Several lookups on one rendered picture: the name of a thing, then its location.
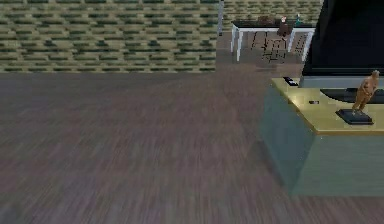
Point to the black television set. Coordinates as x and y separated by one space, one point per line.
350 36

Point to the black remote control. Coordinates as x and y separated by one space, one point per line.
290 81

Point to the dark brown chair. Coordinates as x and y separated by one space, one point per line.
271 45

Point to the white table with dark top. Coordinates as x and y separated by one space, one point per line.
266 28

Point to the small black flat object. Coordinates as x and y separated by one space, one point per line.
313 102

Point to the green bottle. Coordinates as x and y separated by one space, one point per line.
298 20

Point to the green cabinet with yellow top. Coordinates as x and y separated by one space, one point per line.
333 160

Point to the orange figure statue black base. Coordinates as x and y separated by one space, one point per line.
363 96

